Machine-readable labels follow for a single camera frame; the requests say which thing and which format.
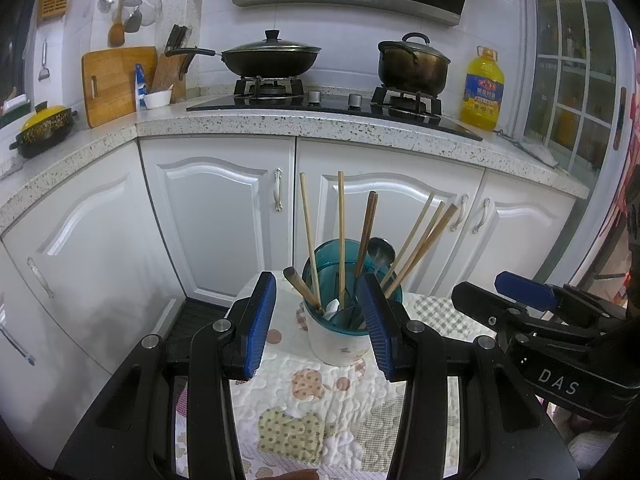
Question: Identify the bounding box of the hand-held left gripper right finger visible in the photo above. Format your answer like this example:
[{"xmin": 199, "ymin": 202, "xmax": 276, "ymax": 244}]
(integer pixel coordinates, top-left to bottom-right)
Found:
[{"xmin": 355, "ymin": 274, "xmax": 581, "ymax": 480}]

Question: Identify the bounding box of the dark stock pot with lid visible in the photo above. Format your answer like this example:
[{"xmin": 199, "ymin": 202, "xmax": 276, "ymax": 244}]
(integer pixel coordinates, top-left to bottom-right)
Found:
[{"xmin": 377, "ymin": 32, "xmax": 451, "ymax": 97}]

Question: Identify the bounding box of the wooden spatula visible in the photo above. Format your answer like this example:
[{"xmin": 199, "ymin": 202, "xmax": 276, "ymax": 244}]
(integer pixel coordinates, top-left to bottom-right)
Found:
[{"xmin": 108, "ymin": 0, "xmax": 130, "ymax": 48}]

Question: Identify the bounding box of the wooden knife block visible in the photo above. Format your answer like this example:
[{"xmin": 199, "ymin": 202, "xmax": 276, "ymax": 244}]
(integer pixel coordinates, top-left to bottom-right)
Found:
[{"xmin": 150, "ymin": 24, "xmax": 193, "ymax": 98}]

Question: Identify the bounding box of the small white bowl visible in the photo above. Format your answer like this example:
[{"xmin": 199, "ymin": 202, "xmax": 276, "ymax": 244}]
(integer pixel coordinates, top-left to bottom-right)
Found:
[{"xmin": 142, "ymin": 87, "xmax": 174, "ymax": 109}]

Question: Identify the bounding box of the black gas stove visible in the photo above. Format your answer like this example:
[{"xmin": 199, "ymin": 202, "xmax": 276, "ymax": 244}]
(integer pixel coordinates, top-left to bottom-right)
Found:
[{"xmin": 186, "ymin": 77, "xmax": 483, "ymax": 142}]

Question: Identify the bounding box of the black wok with lid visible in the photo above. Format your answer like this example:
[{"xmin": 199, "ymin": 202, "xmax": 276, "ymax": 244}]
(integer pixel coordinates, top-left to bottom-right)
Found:
[{"xmin": 165, "ymin": 29, "xmax": 322, "ymax": 80}]

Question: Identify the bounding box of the quilted patchwork mat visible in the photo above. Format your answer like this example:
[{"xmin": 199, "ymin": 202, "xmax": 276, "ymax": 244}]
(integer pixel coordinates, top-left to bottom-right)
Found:
[{"xmin": 172, "ymin": 277, "xmax": 506, "ymax": 480}]

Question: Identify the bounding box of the speckled stone countertop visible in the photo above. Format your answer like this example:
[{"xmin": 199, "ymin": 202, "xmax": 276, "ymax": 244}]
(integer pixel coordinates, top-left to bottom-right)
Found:
[{"xmin": 0, "ymin": 87, "xmax": 591, "ymax": 233}]

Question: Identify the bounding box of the metal spoon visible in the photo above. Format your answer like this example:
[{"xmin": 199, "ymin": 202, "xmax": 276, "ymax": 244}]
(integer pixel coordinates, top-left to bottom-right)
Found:
[{"xmin": 367, "ymin": 237, "xmax": 396, "ymax": 281}]

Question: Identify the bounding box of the wooden cutting board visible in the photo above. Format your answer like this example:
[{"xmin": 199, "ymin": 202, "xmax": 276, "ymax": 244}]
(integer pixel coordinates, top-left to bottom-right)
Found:
[{"xmin": 81, "ymin": 46, "xmax": 159, "ymax": 129}]

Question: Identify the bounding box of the light wooden chopstick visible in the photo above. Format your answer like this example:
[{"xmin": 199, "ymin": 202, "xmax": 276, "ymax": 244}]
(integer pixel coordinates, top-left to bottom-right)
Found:
[
  {"xmin": 299, "ymin": 172, "xmax": 323, "ymax": 308},
  {"xmin": 337, "ymin": 171, "xmax": 347, "ymax": 308},
  {"xmin": 384, "ymin": 201, "xmax": 447, "ymax": 293}
]

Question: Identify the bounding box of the black ribbed mat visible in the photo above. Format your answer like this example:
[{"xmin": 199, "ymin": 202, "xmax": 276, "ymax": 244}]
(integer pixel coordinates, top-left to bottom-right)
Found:
[{"xmin": 162, "ymin": 297, "xmax": 241, "ymax": 346}]

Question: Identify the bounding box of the glass pane door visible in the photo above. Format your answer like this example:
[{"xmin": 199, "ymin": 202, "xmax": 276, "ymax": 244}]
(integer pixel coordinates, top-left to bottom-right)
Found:
[{"xmin": 515, "ymin": 0, "xmax": 636, "ymax": 281}]

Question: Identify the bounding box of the yellow black casserole pot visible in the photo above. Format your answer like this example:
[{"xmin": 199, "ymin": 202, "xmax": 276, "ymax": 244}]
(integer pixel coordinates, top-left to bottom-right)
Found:
[{"xmin": 9, "ymin": 102, "xmax": 79, "ymax": 159}]

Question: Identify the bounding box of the dark wooden chopstick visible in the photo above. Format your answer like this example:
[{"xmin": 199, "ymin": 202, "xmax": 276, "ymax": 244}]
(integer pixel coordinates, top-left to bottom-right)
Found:
[{"xmin": 354, "ymin": 191, "xmax": 379, "ymax": 286}]

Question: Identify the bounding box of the yellow cooking oil bottle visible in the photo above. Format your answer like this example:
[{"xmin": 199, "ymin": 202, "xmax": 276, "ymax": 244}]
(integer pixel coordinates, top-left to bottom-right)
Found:
[{"xmin": 460, "ymin": 46, "xmax": 505, "ymax": 132}]

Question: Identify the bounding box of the brown wooden chopstick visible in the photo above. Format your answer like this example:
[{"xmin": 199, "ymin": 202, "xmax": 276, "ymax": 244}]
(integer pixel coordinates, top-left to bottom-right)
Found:
[
  {"xmin": 387, "ymin": 204, "xmax": 459, "ymax": 298},
  {"xmin": 283, "ymin": 266, "xmax": 323, "ymax": 311}
]

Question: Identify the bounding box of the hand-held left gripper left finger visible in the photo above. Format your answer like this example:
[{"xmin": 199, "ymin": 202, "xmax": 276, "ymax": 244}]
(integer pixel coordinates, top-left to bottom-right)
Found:
[{"xmin": 55, "ymin": 271, "xmax": 277, "ymax": 480}]

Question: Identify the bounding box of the white cabinet door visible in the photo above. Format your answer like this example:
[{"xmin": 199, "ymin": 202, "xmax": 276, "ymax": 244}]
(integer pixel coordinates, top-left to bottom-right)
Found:
[
  {"xmin": 0, "ymin": 142, "xmax": 183, "ymax": 376},
  {"xmin": 467, "ymin": 170, "xmax": 578, "ymax": 291},
  {"xmin": 139, "ymin": 137, "xmax": 297, "ymax": 306},
  {"xmin": 0, "ymin": 240, "xmax": 113, "ymax": 428},
  {"xmin": 296, "ymin": 142, "xmax": 486, "ymax": 301}
]

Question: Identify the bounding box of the blue white packet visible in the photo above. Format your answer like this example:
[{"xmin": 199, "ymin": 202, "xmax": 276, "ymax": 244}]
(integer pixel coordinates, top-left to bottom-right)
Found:
[{"xmin": 134, "ymin": 63, "xmax": 151, "ymax": 111}]

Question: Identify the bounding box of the bundle of wooden chopsticks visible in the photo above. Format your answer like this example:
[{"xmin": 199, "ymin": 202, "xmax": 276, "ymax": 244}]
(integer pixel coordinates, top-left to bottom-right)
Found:
[{"xmin": 382, "ymin": 191, "xmax": 436, "ymax": 288}]

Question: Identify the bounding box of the floral utensil holder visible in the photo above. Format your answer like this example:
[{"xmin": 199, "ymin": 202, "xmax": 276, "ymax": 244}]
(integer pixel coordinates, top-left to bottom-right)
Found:
[{"xmin": 301, "ymin": 240, "xmax": 405, "ymax": 367}]

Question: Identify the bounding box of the person's torso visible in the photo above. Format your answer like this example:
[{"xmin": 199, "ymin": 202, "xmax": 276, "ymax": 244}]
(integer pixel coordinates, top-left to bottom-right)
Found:
[{"xmin": 612, "ymin": 125, "xmax": 640, "ymax": 311}]

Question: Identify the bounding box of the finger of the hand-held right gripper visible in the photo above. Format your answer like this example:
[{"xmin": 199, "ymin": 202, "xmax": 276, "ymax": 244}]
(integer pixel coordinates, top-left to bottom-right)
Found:
[
  {"xmin": 495, "ymin": 271, "xmax": 563, "ymax": 313},
  {"xmin": 451, "ymin": 281, "xmax": 591, "ymax": 343}
]

